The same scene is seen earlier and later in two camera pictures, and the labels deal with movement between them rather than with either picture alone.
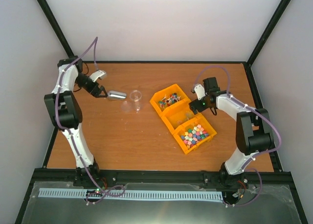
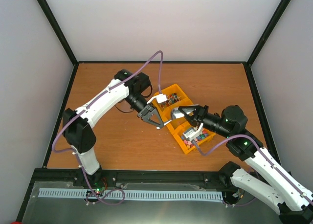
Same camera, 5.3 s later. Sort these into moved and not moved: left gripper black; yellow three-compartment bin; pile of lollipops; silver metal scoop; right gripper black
Moved: silver metal scoop; right gripper black; left gripper black
Not moved: pile of lollipops; yellow three-compartment bin
